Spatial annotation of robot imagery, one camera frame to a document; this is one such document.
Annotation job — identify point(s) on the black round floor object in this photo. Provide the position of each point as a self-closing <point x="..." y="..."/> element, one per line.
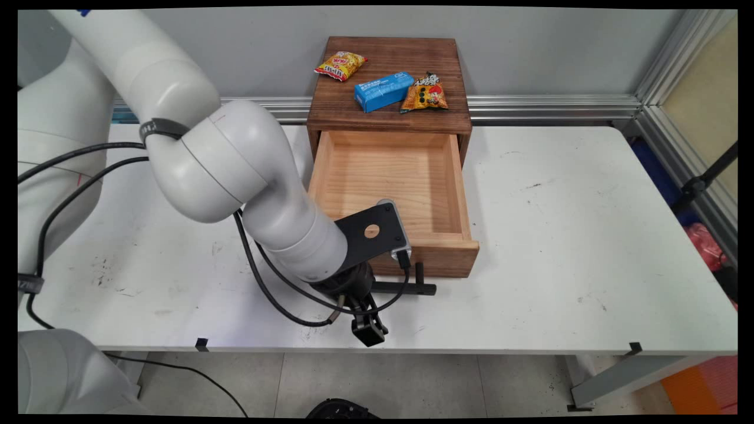
<point x="341" y="409"/>

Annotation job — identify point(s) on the horizontal aluminium frame rail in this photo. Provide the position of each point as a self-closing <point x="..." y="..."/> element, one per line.
<point x="548" y="108"/>

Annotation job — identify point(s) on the dark blue crate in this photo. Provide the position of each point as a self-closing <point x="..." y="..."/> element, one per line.
<point x="654" y="171"/>

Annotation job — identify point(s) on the blue cardboard box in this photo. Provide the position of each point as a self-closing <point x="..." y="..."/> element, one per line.
<point x="383" y="91"/>

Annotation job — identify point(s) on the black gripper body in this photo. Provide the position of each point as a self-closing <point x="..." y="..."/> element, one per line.
<point x="347" y="285"/>

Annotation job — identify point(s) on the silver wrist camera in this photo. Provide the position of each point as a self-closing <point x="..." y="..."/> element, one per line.
<point x="397" y="227"/>

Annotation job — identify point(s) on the orange snack bag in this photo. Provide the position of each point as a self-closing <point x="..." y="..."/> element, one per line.
<point x="425" y="95"/>

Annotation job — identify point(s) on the black tape piece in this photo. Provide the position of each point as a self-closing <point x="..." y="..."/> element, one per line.
<point x="634" y="348"/>
<point x="202" y="344"/>

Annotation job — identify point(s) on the grey table leg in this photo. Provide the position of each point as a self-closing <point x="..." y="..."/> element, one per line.
<point x="624" y="377"/>

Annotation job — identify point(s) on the pink plastic bag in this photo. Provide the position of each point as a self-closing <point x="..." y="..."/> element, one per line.
<point x="704" y="244"/>

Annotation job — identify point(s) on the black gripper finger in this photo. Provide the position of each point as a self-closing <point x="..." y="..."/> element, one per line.
<point x="369" y="306"/>
<point x="368" y="333"/>

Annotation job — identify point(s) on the beige wall panel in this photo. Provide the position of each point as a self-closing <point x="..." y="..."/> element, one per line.
<point x="707" y="106"/>

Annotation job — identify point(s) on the dark wooden drawer cabinet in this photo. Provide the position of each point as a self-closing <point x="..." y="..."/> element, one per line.
<point x="389" y="65"/>

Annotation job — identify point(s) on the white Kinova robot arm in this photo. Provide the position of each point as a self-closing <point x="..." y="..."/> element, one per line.
<point x="235" y="165"/>

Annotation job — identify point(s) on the yellow red snack bag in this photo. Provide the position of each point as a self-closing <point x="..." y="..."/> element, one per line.
<point x="340" y="65"/>

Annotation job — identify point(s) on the orange box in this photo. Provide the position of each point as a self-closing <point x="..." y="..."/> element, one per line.
<point x="704" y="386"/>

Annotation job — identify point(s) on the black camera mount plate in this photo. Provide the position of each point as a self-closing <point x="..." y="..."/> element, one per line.
<point x="365" y="238"/>

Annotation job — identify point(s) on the upright aluminium frame profile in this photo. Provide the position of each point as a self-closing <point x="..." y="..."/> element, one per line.
<point x="665" y="65"/>

